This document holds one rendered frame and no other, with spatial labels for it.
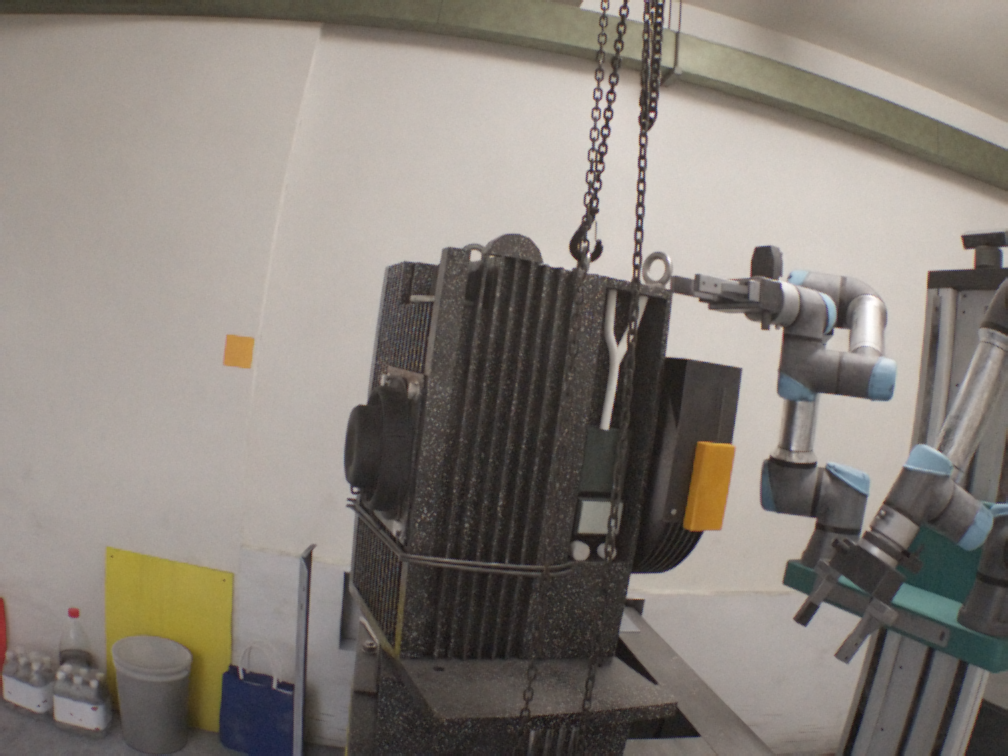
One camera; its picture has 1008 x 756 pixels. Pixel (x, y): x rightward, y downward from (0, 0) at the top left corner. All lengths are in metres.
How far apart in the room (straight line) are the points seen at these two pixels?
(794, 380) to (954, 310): 0.60
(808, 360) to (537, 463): 0.50
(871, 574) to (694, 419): 0.49
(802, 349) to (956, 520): 0.41
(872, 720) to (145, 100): 2.87
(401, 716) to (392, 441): 0.50
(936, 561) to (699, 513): 0.57
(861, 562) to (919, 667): 0.71
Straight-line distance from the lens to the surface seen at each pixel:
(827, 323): 1.38
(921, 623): 1.52
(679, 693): 2.06
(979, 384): 1.36
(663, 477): 1.48
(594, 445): 1.47
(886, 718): 1.93
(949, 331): 1.79
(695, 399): 1.43
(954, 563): 1.67
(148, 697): 2.59
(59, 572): 2.92
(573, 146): 2.71
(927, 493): 1.18
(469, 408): 1.35
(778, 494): 1.74
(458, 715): 1.22
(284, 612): 2.68
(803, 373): 1.34
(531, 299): 1.38
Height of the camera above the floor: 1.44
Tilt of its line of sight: 1 degrees down
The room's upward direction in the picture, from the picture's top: 8 degrees clockwise
